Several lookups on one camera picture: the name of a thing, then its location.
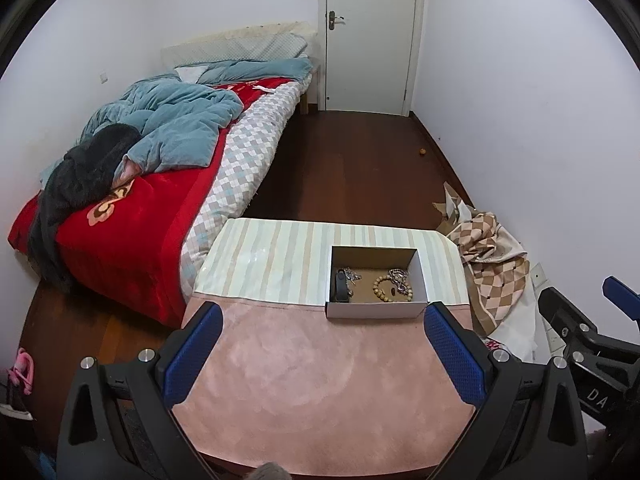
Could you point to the black fitness band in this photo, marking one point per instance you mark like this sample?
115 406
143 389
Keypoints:
341 287

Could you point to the brown checkered cloth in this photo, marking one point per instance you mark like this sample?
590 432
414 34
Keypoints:
492 265

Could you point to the white wall outlet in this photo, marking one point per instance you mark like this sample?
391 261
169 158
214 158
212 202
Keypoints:
555 342

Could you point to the white door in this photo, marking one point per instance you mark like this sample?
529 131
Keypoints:
370 35

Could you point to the pale pillow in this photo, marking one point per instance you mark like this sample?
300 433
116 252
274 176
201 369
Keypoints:
240 45

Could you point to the striped table cloth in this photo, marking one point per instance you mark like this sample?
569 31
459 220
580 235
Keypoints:
270 260

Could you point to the black fluffy blanket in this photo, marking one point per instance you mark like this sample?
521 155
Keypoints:
70 185

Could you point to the blue quilt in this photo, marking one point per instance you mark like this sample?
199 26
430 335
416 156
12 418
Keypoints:
180 125

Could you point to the diamond pattern bed sheet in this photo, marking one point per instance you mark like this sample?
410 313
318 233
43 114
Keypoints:
245 160

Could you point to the wooden bed frame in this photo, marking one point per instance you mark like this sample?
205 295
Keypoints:
309 90

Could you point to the pink plastic object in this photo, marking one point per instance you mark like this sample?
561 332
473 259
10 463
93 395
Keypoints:
22 370

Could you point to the white bag with red print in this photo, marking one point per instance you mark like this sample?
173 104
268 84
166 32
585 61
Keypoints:
515 330

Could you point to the pink plush mat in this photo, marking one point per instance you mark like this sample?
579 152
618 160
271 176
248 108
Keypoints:
310 390

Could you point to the bed with red blanket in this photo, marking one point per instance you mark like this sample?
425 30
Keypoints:
135 245

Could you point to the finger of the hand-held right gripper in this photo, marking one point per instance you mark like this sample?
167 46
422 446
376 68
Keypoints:
567 312
622 297

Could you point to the white cardboard box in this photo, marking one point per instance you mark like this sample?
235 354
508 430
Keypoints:
375 310

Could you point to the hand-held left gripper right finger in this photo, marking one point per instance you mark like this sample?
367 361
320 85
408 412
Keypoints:
452 355

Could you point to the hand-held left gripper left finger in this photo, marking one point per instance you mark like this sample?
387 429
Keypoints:
192 355

